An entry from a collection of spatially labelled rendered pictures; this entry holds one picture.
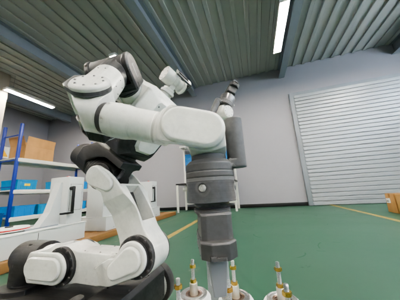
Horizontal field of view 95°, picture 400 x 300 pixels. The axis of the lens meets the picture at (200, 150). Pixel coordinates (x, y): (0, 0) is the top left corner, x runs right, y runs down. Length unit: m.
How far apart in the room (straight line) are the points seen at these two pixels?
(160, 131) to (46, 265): 0.80
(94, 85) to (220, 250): 0.37
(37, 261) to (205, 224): 0.84
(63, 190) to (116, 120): 2.39
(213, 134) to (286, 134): 5.42
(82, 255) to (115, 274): 0.21
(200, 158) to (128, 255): 0.50
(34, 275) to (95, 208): 2.13
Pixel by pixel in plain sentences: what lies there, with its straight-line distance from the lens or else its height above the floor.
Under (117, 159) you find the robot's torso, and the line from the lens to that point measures 0.81.
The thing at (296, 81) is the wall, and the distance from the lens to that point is 6.35.
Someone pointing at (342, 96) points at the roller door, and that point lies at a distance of 6.27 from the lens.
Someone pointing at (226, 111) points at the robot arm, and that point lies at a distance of 0.97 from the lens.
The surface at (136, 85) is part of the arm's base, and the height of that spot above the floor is 0.89.
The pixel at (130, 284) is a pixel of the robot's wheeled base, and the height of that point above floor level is 0.19.
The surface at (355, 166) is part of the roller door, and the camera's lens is 5.84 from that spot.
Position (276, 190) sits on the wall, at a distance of 5.46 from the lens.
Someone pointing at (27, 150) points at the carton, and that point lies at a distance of 5.55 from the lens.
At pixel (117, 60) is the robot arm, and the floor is 0.95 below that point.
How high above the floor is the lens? 0.54
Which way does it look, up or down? 13 degrees up
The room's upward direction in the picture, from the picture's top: 4 degrees counter-clockwise
